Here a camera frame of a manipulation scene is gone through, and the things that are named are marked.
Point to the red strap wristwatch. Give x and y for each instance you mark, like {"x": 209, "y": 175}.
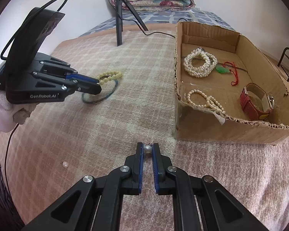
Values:
{"x": 256, "y": 103}

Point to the left hand in white glove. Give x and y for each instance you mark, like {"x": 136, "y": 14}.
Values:
{"x": 13, "y": 114}

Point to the pink plaid blanket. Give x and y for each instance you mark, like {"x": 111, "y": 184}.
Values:
{"x": 95, "y": 139}

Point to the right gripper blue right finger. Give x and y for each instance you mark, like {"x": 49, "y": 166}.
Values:
{"x": 199, "y": 203}

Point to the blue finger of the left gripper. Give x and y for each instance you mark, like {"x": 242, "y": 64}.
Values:
{"x": 90, "y": 86}
{"x": 80, "y": 79}

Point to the black tripod stand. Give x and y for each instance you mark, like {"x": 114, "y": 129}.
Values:
{"x": 119, "y": 19}

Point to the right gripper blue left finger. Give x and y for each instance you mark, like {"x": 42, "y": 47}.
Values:
{"x": 94, "y": 203}

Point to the small loose pearl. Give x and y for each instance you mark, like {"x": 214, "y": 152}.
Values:
{"x": 65, "y": 164}

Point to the brown cardboard box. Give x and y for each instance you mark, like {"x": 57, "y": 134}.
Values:
{"x": 212, "y": 66}

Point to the single white pearl earring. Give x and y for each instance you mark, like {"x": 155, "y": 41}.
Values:
{"x": 148, "y": 148}

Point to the blue patterned bed sheet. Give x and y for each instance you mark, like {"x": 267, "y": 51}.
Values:
{"x": 160, "y": 17}

